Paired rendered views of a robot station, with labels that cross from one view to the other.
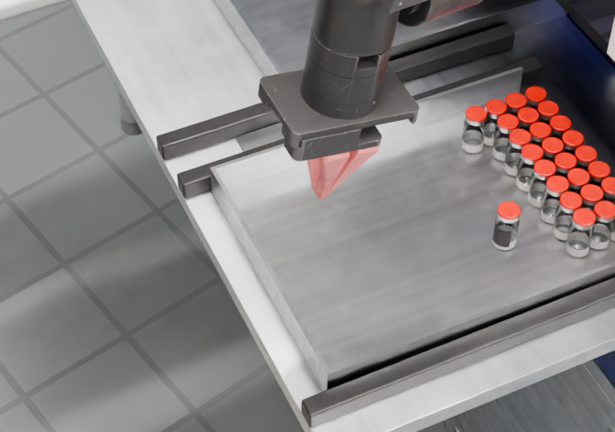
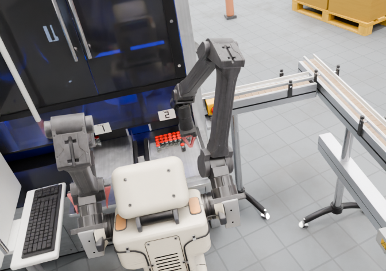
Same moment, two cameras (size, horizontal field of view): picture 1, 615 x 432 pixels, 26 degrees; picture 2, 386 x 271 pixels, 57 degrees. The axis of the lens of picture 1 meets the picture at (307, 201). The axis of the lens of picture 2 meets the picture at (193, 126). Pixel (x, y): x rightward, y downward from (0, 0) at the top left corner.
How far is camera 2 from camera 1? 112 cm
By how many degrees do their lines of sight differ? 51
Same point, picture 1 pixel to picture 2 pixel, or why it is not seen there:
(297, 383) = (204, 181)
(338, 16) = (188, 111)
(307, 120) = (193, 130)
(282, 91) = (185, 132)
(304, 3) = (107, 171)
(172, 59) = (112, 194)
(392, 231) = not seen: hidden behind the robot
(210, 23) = not seen: hidden behind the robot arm
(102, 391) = not seen: outside the picture
